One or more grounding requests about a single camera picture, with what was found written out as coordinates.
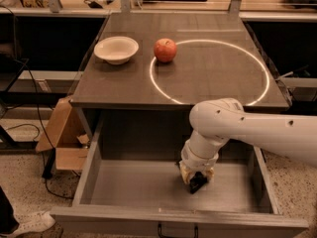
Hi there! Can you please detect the white gripper with vents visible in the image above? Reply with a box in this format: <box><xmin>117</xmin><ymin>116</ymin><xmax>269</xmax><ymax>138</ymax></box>
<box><xmin>179</xmin><ymin>140</ymin><xmax>219</xmax><ymax>184</ymax></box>

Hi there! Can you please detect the black rxbar chocolate wrapper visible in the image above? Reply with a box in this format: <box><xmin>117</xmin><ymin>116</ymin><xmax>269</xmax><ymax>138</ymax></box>
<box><xmin>189</xmin><ymin>172</ymin><xmax>208</xmax><ymax>194</ymax></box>

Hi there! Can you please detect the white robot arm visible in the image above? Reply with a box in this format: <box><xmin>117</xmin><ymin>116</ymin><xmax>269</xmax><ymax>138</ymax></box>
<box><xmin>179</xmin><ymin>98</ymin><xmax>317</xmax><ymax>184</ymax></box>

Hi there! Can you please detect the grey open drawer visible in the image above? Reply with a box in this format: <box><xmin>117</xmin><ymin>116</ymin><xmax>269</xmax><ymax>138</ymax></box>
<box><xmin>53</xmin><ymin>112</ymin><xmax>308</xmax><ymax>238</ymax></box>

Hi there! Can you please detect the grey counter cabinet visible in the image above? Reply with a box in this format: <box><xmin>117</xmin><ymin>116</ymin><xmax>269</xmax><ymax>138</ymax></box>
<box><xmin>71</xmin><ymin>12</ymin><xmax>290</xmax><ymax>135</ymax></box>

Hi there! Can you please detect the red apple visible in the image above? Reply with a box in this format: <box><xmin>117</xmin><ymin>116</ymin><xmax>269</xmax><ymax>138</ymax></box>
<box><xmin>154</xmin><ymin>39</ymin><xmax>177</xmax><ymax>62</ymax></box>

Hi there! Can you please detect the brown cardboard box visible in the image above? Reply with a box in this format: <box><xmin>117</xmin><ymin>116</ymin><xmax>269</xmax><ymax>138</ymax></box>
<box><xmin>36</xmin><ymin>97</ymin><xmax>90</xmax><ymax>171</ymax></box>

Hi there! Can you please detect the white ceramic bowl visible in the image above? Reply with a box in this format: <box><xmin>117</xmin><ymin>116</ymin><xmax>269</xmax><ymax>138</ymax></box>
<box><xmin>94</xmin><ymin>36</ymin><xmax>139</xmax><ymax>65</ymax></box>

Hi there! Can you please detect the white sneaker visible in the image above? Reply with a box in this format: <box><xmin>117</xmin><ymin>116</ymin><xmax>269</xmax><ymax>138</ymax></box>
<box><xmin>0</xmin><ymin>211</ymin><xmax>55</xmax><ymax>238</ymax></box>

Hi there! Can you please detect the dark trouser leg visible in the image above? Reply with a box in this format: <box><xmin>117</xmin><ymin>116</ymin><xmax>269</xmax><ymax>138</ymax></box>
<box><xmin>0</xmin><ymin>186</ymin><xmax>19</xmax><ymax>234</ymax></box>

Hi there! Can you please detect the black drawer handle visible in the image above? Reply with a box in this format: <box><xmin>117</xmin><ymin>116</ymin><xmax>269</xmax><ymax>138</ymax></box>
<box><xmin>158</xmin><ymin>223</ymin><xmax>199</xmax><ymax>238</ymax></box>

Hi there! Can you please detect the black floor cable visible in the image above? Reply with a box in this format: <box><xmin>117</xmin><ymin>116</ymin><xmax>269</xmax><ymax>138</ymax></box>
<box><xmin>0</xmin><ymin>3</ymin><xmax>78</xmax><ymax>200</ymax></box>

